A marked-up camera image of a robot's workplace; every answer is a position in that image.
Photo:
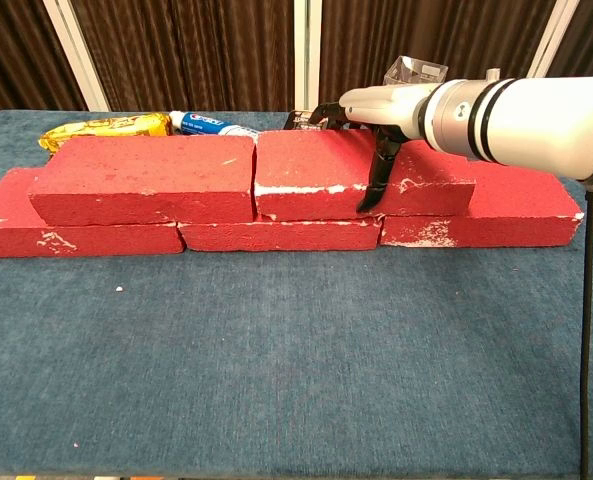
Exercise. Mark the gold biscuit pack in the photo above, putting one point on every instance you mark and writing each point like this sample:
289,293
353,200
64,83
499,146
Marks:
106,125

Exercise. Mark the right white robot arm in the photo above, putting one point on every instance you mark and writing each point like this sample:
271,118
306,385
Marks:
536,122

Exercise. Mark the blue table cloth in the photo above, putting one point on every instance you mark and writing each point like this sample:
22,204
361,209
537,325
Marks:
276,375

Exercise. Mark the gold black tin can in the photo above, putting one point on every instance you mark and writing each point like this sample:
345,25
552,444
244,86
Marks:
301,121

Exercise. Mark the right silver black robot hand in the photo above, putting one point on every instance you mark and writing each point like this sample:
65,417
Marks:
391,107

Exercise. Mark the red foam brick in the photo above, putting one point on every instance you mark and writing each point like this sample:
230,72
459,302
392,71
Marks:
6,235
311,165
521,215
146,175
276,235

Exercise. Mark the clear box of red caps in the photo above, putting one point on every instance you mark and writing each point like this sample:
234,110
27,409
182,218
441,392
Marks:
416,70

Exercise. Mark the blue white toothpaste tube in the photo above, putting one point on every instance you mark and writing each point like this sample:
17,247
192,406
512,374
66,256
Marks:
206,124

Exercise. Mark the white partition post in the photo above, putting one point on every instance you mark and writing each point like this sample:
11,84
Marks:
76,55
306,55
551,35

